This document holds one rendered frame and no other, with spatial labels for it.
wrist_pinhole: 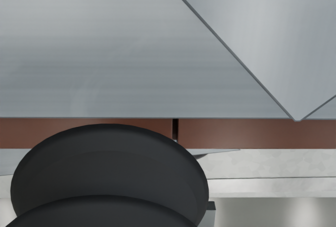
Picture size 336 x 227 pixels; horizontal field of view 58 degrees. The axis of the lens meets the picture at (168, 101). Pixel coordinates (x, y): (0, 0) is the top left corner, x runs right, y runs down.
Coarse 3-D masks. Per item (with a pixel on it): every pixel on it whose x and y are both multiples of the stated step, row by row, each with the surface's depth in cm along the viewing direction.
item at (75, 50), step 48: (0, 0) 19; (48, 0) 19; (96, 0) 19; (144, 0) 19; (0, 48) 20; (48, 48) 20; (96, 48) 20; (144, 48) 20; (192, 48) 20; (0, 96) 21; (48, 96) 22; (96, 96) 22; (144, 96) 22; (192, 96) 22; (240, 96) 22
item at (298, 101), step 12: (264, 84) 21; (276, 84) 21; (276, 96) 22; (288, 96) 22; (300, 96) 22; (312, 96) 22; (324, 96) 22; (288, 108) 22; (300, 108) 22; (312, 108) 22; (300, 120) 23
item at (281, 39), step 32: (192, 0) 19; (224, 0) 19; (256, 0) 19; (288, 0) 19; (320, 0) 19; (224, 32) 20; (256, 32) 20; (288, 32) 20; (320, 32) 20; (256, 64) 21; (288, 64) 21; (320, 64) 21
